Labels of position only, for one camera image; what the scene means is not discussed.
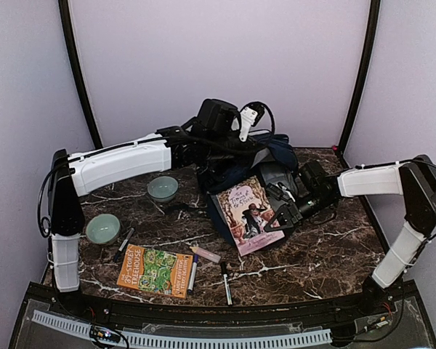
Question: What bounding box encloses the far celadon green bowl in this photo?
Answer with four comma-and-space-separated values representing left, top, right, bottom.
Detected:
147, 176, 179, 203

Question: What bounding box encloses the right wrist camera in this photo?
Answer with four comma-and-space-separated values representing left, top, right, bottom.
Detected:
266, 182, 295, 202

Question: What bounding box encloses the celadon green bowl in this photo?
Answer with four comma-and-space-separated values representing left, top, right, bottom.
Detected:
85, 214, 121, 245
147, 176, 179, 203

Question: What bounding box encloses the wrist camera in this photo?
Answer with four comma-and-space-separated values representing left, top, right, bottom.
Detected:
236, 101, 275, 143
266, 182, 295, 202

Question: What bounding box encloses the blue marker pen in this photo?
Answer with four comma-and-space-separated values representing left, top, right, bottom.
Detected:
187, 254, 198, 294

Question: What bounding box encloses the navy blue student backpack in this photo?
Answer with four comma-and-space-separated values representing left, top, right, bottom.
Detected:
197, 134, 299, 246

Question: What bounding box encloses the orange treehouse book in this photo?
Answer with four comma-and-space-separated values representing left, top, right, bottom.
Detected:
117, 244, 193, 299

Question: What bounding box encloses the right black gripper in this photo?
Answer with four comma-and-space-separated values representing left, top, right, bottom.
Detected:
265, 191, 336, 233

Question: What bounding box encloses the black front rail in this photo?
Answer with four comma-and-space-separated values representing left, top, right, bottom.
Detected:
16, 280, 426, 329

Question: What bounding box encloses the white slotted cable duct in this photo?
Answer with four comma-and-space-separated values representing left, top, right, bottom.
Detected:
31, 310, 332, 348

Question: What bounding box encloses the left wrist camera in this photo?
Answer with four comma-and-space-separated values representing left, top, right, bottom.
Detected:
236, 101, 275, 143

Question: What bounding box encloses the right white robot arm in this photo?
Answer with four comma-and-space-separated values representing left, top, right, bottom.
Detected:
265, 154, 436, 316

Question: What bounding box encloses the black marker left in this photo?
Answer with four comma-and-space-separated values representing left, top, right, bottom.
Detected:
113, 228, 135, 262

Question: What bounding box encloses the near celadon green bowl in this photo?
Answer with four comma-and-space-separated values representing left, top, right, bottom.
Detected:
85, 214, 121, 245

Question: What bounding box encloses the black white marker front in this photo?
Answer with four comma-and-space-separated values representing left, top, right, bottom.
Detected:
220, 262, 233, 306

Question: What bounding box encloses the right black frame post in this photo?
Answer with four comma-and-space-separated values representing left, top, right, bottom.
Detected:
337, 0, 381, 154

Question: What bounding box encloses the left black frame post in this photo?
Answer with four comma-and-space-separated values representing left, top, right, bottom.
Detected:
57, 0, 103, 150

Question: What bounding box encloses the pink Shrew paperback book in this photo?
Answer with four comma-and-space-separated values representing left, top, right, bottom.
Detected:
214, 176, 285, 257

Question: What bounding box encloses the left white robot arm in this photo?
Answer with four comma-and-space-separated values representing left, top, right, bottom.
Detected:
36, 99, 272, 317

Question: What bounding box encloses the black frame post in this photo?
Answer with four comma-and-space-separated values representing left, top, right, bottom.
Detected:
57, 0, 103, 150
337, 0, 381, 154

